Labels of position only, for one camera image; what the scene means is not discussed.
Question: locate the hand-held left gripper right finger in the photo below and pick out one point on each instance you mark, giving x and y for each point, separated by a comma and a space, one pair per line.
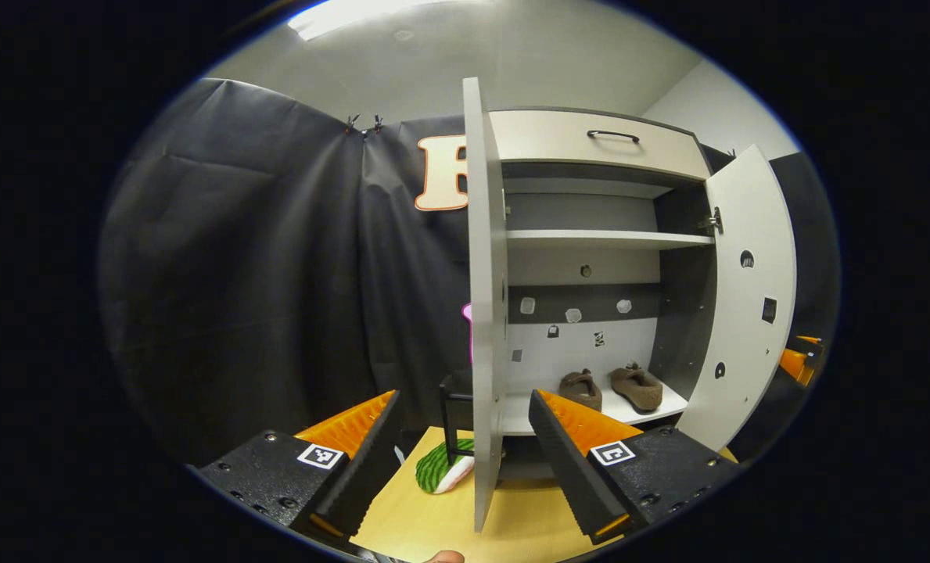
562, 461

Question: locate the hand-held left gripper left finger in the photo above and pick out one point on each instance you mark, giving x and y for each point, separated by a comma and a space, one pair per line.
371, 469

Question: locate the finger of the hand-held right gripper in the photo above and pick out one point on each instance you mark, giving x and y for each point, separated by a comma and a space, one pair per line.
809, 339
791, 363

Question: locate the brown shoe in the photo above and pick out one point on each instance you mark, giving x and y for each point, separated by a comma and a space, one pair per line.
638, 387
580, 389

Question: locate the white shoe cabinet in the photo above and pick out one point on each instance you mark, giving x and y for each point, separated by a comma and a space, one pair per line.
629, 344

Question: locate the white cabinet door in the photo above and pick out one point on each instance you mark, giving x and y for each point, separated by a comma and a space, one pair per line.
486, 274
750, 211

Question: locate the white cabinet shelf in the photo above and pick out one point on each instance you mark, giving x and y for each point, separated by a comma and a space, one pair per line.
515, 414
605, 239

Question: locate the white cabinet drawer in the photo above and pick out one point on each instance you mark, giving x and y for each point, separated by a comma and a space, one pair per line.
543, 137

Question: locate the green striped plush toy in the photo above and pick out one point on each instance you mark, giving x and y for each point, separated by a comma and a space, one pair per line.
437, 469

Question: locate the black backdrop cloth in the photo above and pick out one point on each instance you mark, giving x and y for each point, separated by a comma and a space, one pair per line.
261, 274

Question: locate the ceiling light panel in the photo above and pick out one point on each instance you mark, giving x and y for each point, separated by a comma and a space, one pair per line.
371, 16

